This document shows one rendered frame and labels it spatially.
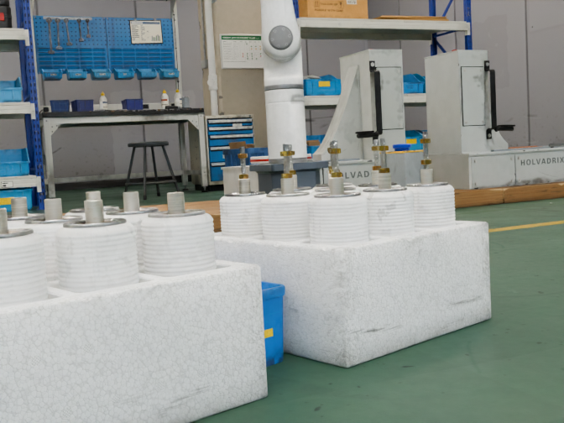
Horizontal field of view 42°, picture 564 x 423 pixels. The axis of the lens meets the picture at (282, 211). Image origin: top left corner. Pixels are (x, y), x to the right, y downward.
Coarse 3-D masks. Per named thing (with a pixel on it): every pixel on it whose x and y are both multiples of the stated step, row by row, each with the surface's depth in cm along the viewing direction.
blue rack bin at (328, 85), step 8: (304, 80) 628; (312, 80) 628; (320, 80) 631; (328, 80) 635; (336, 80) 638; (304, 88) 631; (312, 88) 630; (320, 88) 633; (328, 88) 637; (336, 88) 640
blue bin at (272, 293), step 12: (264, 288) 117; (276, 288) 112; (264, 300) 111; (276, 300) 113; (264, 312) 111; (276, 312) 113; (264, 324) 111; (276, 324) 113; (264, 336) 111; (276, 336) 113; (276, 348) 113; (276, 360) 113
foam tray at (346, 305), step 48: (240, 240) 126; (384, 240) 115; (432, 240) 122; (480, 240) 132; (288, 288) 117; (336, 288) 109; (384, 288) 114; (432, 288) 122; (480, 288) 132; (288, 336) 118; (336, 336) 110; (384, 336) 114; (432, 336) 123
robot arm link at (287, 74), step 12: (300, 48) 174; (264, 60) 175; (276, 60) 172; (288, 60) 174; (300, 60) 175; (264, 72) 175; (276, 72) 172; (288, 72) 172; (300, 72) 174; (264, 84) 172; (276, 84) 169; (288, 84) 168; (300, 84) 170
